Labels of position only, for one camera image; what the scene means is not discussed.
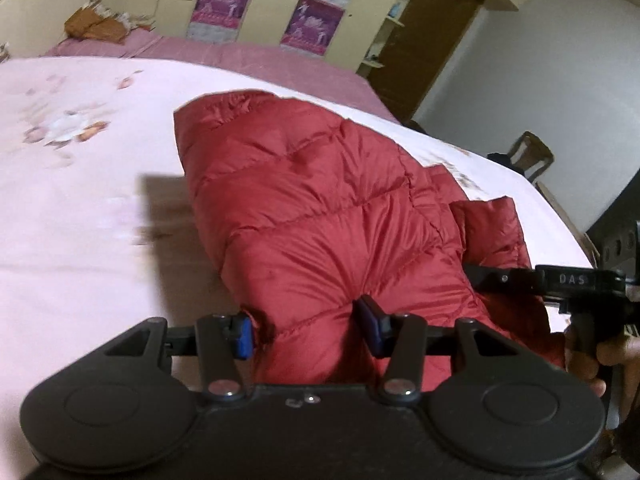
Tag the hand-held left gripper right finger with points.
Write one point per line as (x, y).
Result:
(372, 327)

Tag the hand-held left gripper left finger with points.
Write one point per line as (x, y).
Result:
(243, 342)

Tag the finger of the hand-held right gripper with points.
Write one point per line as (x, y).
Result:
(500, 277)

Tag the red down jacket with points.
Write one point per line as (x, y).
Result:
(310, 210)

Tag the person's right hand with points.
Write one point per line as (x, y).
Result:
(620, 352)

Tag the dark cloth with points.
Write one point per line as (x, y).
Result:
(498, 158)

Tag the wooden chair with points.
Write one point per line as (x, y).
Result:
(532, 155)

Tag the pink floral quilt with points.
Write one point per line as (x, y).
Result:
(75, 210)

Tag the brown wooden door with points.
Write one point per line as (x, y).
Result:
(425, 50)

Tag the yellow corner shelf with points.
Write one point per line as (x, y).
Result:
(400, 25)

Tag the pink bed sheet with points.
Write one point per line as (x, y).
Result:
(250, 60)

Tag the pale blue container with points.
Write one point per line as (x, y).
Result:
(396, 10)

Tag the yellow wardrobe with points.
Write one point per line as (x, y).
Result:
(165, 10)

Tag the orange-brown cloth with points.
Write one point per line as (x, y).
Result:
(95, 25)

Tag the cream headboard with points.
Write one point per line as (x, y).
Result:
(35, 5)

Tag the purple wall poster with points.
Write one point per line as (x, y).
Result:
(312, 27)
(221, 5)

